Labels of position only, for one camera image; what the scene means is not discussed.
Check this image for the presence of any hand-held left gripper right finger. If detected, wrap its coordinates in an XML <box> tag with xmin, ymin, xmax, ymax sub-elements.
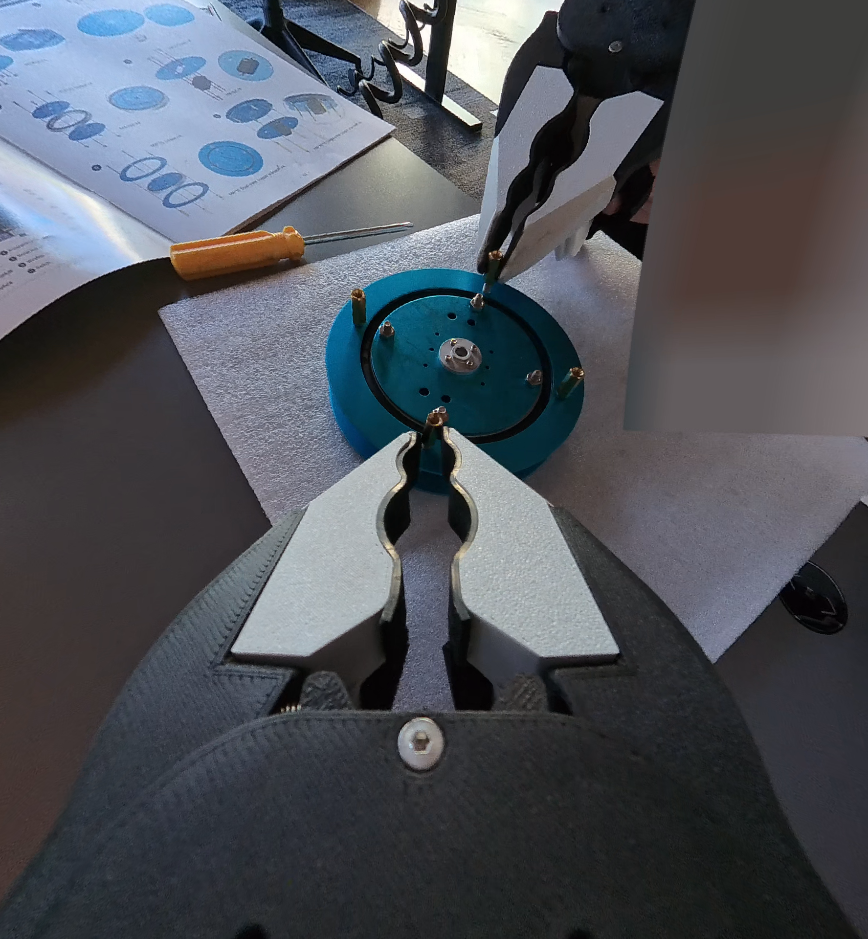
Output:
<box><xmin>441</xmin><ymin>425</ymin><xmax>620</xmax><ymax>694</ymax></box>

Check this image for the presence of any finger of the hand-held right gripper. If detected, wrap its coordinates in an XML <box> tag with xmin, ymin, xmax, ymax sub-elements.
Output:
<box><xmin>474</xmin><ymin>68</ymin><xmax>578</xmax><ymax>278</ymax></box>
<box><xmin>502</xmin><ymin>90</ymin><xmax>664</xmax><ymax>285</ymax></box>

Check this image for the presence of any open instruction manual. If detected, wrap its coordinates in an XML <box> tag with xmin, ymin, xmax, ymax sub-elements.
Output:
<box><xmin>0</xmin><ymin>0</ymin><xmax>397</xmax><ymax>368</ymax></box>

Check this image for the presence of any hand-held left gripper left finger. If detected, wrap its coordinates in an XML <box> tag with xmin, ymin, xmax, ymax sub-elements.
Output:
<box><xmin>232</xmin><ymin>430</ymin><xmax>422</xmax><ymax>691</ymax></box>

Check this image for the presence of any blue round turntable base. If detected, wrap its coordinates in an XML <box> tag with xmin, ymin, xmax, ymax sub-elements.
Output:
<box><xmin>326</xmin><ymin>269</ymin><xmax>586</xmax><ymax>494</ymax></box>

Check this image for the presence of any metal desk foot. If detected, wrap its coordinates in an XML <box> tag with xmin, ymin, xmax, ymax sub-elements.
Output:
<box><xmin>397</xmin><ymin>59</ymin><xmax>484</xmax><ymax>132</ymax></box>

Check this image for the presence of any black round desk grommet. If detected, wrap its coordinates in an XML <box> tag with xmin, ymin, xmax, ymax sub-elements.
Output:
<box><xmin>779</xmin><ymin>561</ymin><xmax>849</xmax><ymax>635</ymax></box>

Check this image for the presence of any yellow-handled screwdriver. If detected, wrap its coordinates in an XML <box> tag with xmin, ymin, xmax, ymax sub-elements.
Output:
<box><xmin>168</xmin><ymin>222</ymin><xmax>414</xmax><ymax>282</ymax></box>

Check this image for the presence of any dark desk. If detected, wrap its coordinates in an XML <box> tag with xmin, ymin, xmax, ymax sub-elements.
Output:
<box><xmin>0</xmin><ymin>132</ymin><xmax>868</xmax><ymax>939</ymax></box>

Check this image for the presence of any white foam sheet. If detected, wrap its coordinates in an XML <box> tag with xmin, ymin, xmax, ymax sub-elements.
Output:
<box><xmin>157</xmin><ymin>213</ymin><xmax>868</xmax><ymax>665</ymax></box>

